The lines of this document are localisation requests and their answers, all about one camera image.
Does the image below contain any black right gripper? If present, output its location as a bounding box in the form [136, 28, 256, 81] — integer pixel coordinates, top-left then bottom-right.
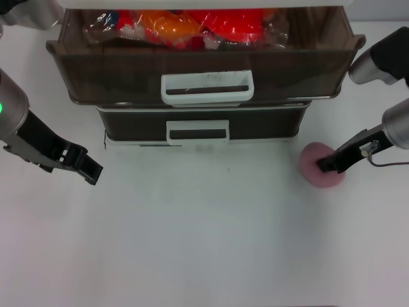
[316, 124, 392, 175]

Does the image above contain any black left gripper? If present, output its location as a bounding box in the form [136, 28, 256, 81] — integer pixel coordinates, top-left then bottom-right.
[3, 110, 104, 187]

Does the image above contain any pink round sponge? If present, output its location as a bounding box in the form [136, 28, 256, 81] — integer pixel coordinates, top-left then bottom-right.
[299, 141, 346, 187]

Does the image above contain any brown closed middle drawer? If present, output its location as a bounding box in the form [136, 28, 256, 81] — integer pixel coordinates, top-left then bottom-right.
[95, 102, 313, 111]

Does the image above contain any translucent brown open drawer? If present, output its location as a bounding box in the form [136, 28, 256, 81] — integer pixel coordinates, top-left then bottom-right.
[45, 8, 367, 108]

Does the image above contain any clear plastic wrapper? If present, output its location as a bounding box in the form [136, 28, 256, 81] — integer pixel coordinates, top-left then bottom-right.
[83, 12, 130, 43]

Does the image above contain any orange snack packet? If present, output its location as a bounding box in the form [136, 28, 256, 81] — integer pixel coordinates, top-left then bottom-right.
[137, 9, 205, 49]

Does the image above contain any red snack packet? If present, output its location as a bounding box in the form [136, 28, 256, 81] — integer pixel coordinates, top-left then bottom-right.
[185, 9, 266, 45]

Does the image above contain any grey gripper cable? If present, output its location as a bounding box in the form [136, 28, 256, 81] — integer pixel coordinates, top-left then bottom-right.
[367, 150, 409, 168]

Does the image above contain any white drawer cabinet frame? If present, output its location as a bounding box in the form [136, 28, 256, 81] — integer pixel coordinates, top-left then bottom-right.
[56, 0, 354, 150]

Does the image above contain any brown closed drawer with handle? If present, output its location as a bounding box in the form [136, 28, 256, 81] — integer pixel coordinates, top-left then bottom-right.
[99, 109, 309, 143]

